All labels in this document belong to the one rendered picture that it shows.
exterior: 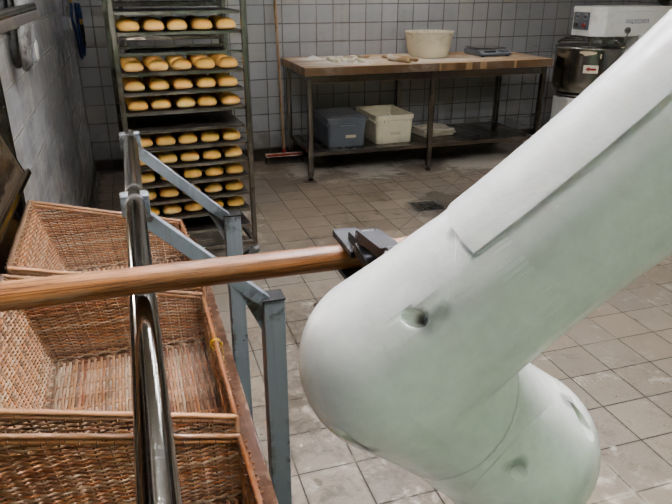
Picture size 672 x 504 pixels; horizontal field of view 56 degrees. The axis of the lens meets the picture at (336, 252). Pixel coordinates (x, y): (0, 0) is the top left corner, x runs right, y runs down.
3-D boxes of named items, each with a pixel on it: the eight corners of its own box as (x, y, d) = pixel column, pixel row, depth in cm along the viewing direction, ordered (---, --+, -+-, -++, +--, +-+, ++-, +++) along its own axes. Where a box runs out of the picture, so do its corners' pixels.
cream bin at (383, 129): (375, 145, 535) (376, 116, 526) (354, 133, 579) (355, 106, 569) (413, 141, 546) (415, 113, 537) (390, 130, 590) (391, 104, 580)
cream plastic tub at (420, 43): (415, 59, 531) (416, 33, 523) (396, 54, 568) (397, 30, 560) (461, 58, 543) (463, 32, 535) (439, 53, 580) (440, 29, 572)
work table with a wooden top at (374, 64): (306, 182, 513) (304, 68, 478) (284, 158, 584) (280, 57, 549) (540, 161, 575) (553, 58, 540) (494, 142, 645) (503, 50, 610)
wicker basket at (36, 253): (23, 365, 163) (0, 267, 152) (40, 277, 212) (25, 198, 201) (212, 334, 177) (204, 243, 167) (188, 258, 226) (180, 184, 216)
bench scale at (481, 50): (481, 57, 550) (482, 48, 548) (463, 53, 578) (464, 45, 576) (511, 56, 559) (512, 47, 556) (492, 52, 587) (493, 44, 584)
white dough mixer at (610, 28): (566, 169, 551) (589, 7, 500) (527, 153, 602) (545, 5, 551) (652, 160, 577) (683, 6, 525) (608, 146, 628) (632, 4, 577)
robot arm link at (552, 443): (550, 593, 42) (667, 474, 41) (431, 529, 36) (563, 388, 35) (453, 454, 54) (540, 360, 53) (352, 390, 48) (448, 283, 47)
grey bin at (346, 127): (327, 148, 524) (327, 119, 514) (311, 135, 568) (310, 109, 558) (368, 145, 534) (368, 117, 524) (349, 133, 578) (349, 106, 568)
